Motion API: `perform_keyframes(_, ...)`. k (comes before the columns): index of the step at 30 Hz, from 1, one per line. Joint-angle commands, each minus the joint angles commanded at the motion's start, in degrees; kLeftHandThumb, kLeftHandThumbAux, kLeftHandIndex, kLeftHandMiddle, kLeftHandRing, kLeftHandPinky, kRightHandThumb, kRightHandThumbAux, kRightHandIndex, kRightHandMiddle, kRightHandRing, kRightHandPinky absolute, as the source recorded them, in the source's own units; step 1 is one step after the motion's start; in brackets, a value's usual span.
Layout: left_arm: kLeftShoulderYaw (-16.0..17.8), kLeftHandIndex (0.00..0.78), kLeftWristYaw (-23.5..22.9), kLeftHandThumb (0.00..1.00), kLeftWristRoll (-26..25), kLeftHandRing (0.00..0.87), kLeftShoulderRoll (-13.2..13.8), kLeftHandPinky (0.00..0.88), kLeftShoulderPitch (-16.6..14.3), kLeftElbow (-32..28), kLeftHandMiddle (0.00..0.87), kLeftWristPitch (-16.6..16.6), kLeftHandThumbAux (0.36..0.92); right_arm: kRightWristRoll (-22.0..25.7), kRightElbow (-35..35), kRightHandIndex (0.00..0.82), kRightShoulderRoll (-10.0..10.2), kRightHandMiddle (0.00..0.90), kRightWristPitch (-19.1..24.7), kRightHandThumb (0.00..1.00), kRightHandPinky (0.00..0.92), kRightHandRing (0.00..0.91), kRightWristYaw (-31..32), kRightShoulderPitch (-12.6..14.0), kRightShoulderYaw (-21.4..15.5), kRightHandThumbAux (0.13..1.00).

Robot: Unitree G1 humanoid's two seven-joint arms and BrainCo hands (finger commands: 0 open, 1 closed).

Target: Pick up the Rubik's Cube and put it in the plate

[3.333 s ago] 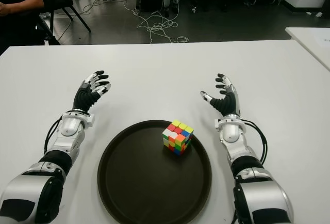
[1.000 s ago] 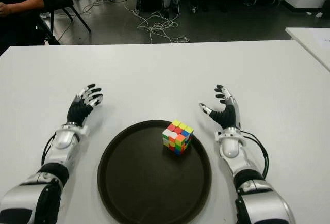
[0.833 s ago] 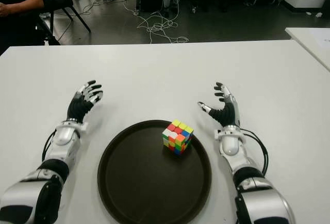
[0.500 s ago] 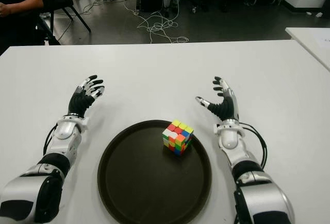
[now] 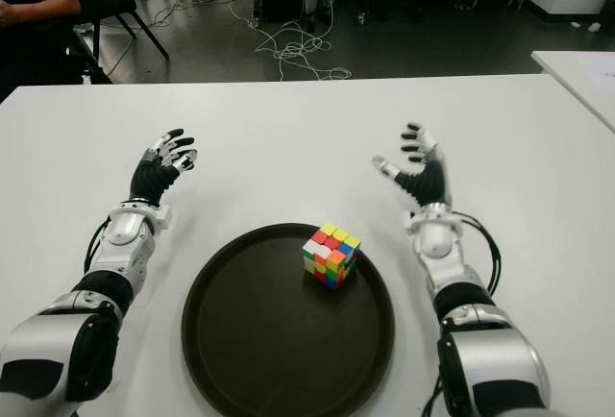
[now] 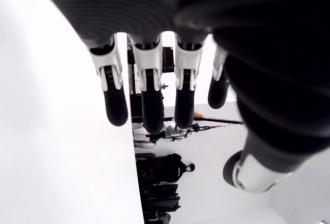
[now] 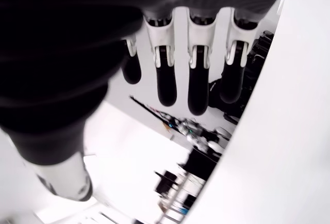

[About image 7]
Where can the black equipment box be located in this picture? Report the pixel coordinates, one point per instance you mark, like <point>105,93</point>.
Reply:
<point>201,162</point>

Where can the seated person in black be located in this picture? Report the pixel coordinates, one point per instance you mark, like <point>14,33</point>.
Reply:
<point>247,92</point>

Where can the cluttered electronics workbench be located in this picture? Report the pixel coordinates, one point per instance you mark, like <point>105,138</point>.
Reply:
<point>190,128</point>

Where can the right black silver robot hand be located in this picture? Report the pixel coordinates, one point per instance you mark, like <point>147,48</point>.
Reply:
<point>64,53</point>

